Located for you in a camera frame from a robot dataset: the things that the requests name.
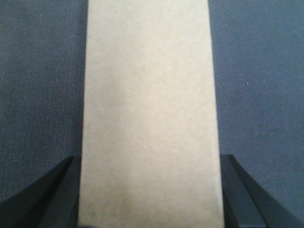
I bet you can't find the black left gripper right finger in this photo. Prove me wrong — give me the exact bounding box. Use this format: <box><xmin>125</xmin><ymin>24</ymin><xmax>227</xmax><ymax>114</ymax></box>
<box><xmin>220</xmin><ymin>154</ymin><xmax>304</xmax><ymax>228</ymax></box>

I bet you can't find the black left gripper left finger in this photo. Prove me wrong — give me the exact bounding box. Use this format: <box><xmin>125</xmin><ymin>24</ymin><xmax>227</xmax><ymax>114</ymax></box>
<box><xmin>0</xmin><ymin>156</ymin><xmax>81</xmax><ymax>228</ymax></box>

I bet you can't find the brown cardboard package box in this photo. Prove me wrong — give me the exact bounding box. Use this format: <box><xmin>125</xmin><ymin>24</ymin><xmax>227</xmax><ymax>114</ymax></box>
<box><xmin>78</xmin><ymin>0</ymin><xmax>224</xmax><ymax>228</ymax></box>

